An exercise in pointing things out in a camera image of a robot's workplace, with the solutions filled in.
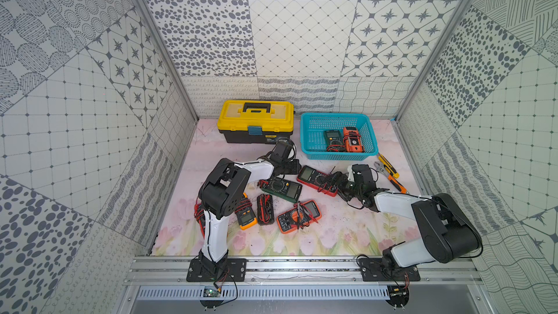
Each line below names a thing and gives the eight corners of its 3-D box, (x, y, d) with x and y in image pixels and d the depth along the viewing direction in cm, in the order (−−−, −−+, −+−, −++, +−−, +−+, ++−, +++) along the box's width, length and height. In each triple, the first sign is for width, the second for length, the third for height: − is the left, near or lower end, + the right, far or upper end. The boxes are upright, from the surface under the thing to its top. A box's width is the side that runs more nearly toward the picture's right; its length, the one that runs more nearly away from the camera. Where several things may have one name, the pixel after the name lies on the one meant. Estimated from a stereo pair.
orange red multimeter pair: (281, 236, 83) (281, 233, 79) (274, 213, 88) (274, 209, 85) (322, 222, 86) (323, 218, 83) (313, 201, 92) (314, 197, 89)
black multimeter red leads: (257, 225, 85) (256, 222, 82) (257, 198, 92) (256, 194, 90) (274, 223, 86) (274, 220, 83) (273, 197, 93) (272, 193, 90)
